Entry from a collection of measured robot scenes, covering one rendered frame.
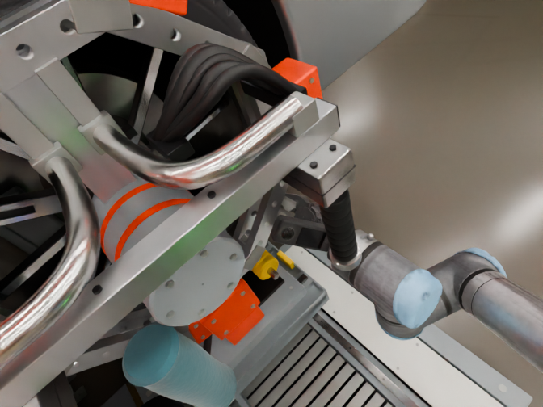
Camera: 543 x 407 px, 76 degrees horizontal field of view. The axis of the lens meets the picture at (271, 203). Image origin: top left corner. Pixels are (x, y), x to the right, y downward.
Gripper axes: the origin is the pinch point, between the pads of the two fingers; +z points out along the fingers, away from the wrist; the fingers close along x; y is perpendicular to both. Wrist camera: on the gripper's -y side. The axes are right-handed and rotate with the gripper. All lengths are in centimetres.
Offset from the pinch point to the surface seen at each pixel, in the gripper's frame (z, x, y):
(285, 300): 0.2, -35.1, 23.5
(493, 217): -24, 3, 93
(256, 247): -6.4, -7.6, -5.9
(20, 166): 13.8, -0.9, -41.7
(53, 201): 4.3, -2.0, -39.3
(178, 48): -6.2, 23.5, -31.5
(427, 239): -12, -12, 78
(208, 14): 2.1, 28.9, -23.5
